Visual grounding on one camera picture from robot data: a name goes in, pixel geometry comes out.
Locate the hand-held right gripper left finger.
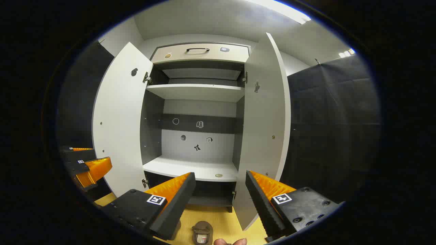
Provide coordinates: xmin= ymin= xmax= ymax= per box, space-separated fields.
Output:
xmin=102 ymin=172 xmax=197 ymax=241

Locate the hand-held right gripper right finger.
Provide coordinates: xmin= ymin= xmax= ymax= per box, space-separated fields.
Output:
xmin=245 ymin=170 xmax=341 ymax=239

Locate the brown fuzzy shoe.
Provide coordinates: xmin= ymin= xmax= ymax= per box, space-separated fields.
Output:
xmin=192 ymin=221 xmax=214 ymax=245

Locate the white shoe cabinet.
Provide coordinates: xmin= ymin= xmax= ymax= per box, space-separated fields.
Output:
xmin=140 ymin=42 xmax=252 ymax=213

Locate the white cabinet drawer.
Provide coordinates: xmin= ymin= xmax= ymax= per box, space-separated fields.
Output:
xmin=151 ymin=43 xmax=251 ymax=64

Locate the black backdrop cloth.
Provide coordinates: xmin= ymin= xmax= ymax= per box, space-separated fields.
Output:
xmin=56 ymin=40 xmax=114 ymax=201
xmin=279 ymin=54 xmax=381 ymax=205

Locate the long ceiling light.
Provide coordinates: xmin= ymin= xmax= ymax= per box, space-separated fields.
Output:
xmin=244 ymin=0 xmax=311 ymax=25

